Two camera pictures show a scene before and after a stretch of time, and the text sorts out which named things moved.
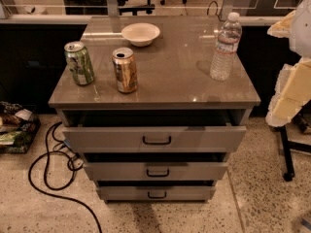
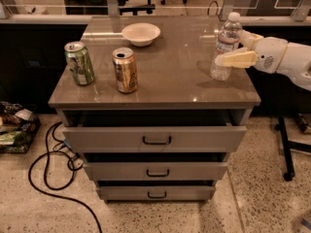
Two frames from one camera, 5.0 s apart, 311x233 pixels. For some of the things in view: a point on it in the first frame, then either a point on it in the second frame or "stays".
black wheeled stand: x=288 y=147 stays
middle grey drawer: x=156 y=170 stays
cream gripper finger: x=282 y=27 → x=270 y=50
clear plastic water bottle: x=227 y=42 stays
